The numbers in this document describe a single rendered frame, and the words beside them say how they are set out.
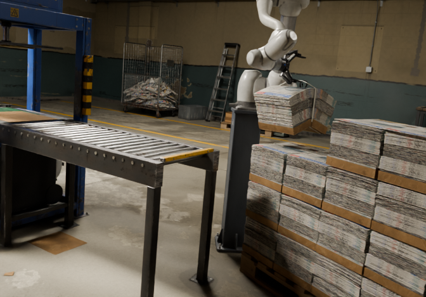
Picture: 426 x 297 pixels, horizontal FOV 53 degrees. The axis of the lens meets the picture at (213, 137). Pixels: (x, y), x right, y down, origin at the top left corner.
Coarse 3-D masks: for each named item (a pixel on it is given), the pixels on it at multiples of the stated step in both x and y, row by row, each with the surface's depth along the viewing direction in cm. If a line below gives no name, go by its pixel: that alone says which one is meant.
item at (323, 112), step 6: (324, 96) 253; (330, 96) 256; (318, 102) 250; (324, 102) 253; (330, 102) 256; (318, 108) 251; (324, 108) 254; (330, 108) 258; (318, 114) 252; (324, 114) 255; (330, 114) 258; (318, 120) 253; (324, 120) 256; (312, 126) 250; (318, 132) 257
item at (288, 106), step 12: (264, 96) 248; (276, 96) 241; (288, 96) 236; (300, 96) 239; (264, 108) 253; (276, 108) 245; (288, 108) 237; (300, 108) 241; (264, 120) 258; (276, 120) 249; (288, 120) 241; (300, 120) 243
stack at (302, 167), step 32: (256, 160) 258; (288, 160) 236; (320, 160) 228; (256, 192) 258; (320, 192) 218; (352, 192) 203; (384, 192) 189; (416, 192) 177; (256, 224) 260; (288, 224) 237; (320, 224) 218; (352, 224) 202; (384, 224) 189; (416, 224) 177; (288, 256) 238; (320, 256) 219; (352, 256) 203; (384, 256) 189; (416, 256) 177; (288, 288) 256; (320, 288) 220; (352, 288) 203; (384, 288) 189; (416, 288) 176
